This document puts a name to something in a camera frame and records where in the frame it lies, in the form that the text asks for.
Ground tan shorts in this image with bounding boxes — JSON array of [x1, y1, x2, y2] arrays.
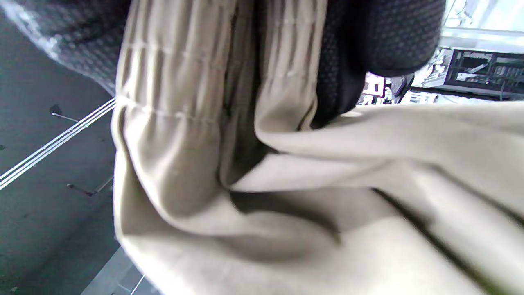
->
[[111, 0, 524, 295]]

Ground person's right hand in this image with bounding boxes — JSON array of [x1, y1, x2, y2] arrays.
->
[[0, 0, 447, 127]]

